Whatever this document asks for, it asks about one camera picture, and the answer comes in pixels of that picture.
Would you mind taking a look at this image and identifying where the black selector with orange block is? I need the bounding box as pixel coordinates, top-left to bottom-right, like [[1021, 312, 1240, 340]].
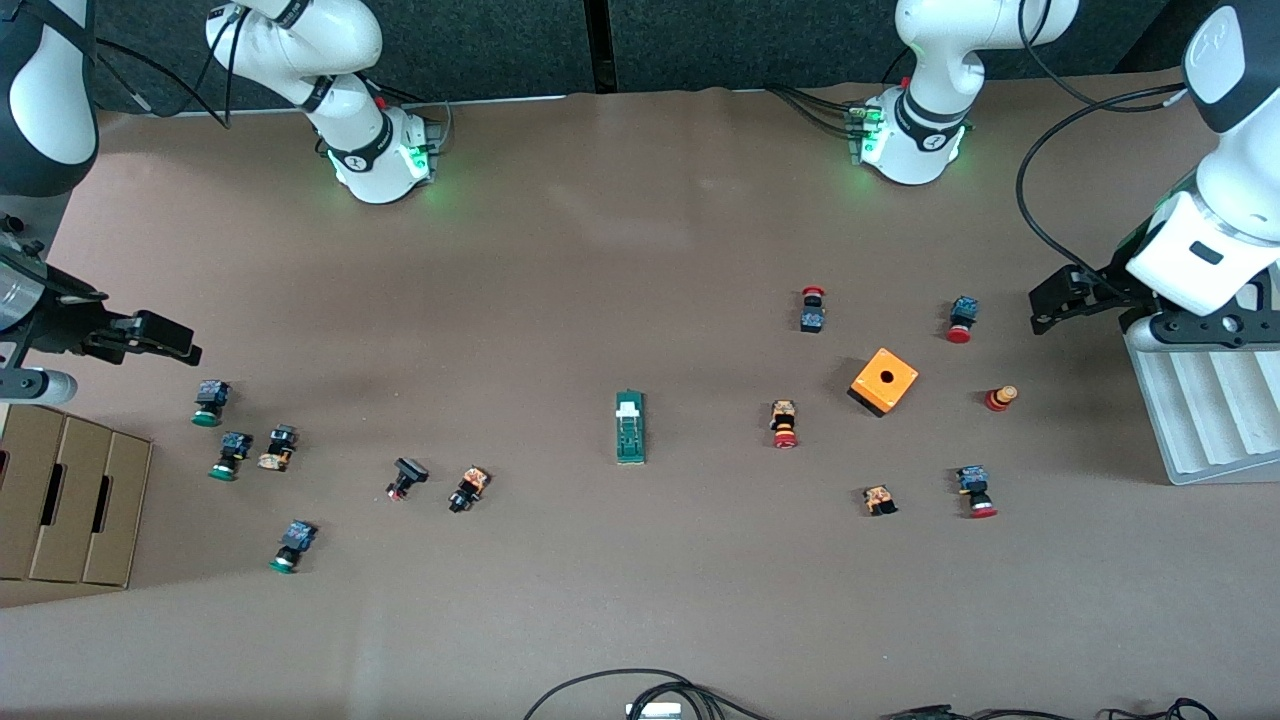
[[448, 465, 491, 515]]

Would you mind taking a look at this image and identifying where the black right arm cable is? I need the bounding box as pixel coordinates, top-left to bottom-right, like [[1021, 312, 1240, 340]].
[[90, 8, 241, 129]]

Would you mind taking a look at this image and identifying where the brown paper table cover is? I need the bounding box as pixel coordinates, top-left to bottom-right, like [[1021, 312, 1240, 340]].
[[0, 60, 1280, 720]]

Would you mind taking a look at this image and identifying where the black looped cable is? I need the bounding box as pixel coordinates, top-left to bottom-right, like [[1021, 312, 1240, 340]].
[[522, 668, 771, 720]]

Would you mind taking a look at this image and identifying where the right arm base cable bundle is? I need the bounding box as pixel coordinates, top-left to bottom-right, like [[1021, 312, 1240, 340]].
[[380, 85, 457, 159]]

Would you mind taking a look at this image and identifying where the brown cardboard box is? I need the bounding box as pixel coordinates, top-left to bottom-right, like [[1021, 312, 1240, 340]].
[[0, 400, 154, 589]]

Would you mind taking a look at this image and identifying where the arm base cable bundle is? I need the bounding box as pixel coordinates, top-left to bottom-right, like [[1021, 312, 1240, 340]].
[[380, 85, 457, 159], [765, 85, 866, 143]]

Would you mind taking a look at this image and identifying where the green load switch white slider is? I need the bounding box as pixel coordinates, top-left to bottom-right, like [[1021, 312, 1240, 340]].
[[615, 389, 647, 467]]

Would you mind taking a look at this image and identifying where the grey ridged tray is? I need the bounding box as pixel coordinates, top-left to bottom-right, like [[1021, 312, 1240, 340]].
[[1122, 320, 1280, 487]]

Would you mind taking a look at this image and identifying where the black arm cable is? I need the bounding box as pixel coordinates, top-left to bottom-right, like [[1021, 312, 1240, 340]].
[[1016, 0, 1191, 293], [90, 8, 241, 129]]

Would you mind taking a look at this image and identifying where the black vertical post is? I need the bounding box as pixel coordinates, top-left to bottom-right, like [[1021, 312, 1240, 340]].
[[585, 0, 618, 96]]

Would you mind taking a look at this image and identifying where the black cable bundle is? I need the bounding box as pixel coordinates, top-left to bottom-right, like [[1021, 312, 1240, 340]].
[[880, 697, 1221, 720]]

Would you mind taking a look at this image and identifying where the orange button enclosure box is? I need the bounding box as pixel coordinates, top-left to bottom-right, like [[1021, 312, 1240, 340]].
[[848, 347, 920, 419]]

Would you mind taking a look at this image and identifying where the green pushbutton with blue block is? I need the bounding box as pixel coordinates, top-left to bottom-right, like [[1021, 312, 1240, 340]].
[[192, 379, 231, 428], [209, 431, 253, 482], [268, 519, 319, 575]]

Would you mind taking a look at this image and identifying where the black square pushbutton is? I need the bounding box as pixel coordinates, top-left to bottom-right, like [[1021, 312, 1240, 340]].
[[386, 456, 430, 502]]

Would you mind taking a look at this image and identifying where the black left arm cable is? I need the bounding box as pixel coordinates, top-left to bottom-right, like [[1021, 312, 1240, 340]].
[[1016, 0, 1191, 293]]

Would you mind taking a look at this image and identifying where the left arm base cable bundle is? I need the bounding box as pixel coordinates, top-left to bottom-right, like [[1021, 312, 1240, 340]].
[[765, 85, 866, 143]]

